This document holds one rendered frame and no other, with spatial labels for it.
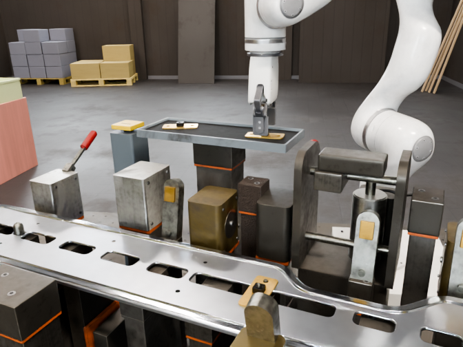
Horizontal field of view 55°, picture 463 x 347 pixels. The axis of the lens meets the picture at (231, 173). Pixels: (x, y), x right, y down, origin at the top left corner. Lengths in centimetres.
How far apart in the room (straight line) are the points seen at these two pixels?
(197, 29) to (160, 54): 125
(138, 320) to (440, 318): 48
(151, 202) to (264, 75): 35
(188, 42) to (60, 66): 290
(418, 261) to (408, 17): 59
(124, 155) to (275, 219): 48
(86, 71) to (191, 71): 225
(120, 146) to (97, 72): 906
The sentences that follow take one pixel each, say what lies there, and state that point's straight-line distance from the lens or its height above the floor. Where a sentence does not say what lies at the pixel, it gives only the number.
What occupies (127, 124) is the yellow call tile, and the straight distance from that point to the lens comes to 115.
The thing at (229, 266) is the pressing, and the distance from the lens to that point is 79.
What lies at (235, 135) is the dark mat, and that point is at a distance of 99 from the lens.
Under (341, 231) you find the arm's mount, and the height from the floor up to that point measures 76.
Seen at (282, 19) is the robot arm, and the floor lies 140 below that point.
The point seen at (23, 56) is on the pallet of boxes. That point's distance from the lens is 1119.
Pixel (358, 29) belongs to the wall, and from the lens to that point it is 973.
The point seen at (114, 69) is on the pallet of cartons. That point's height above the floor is 35.
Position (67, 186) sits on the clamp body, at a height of 104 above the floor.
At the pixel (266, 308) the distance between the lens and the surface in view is 53.
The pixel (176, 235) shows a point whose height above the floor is 100.
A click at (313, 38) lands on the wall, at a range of 968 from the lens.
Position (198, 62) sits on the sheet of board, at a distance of 990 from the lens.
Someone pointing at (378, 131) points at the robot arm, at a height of 113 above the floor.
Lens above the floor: 142
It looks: 20 degrees down
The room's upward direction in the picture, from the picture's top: 1 degrees counter-clockwise
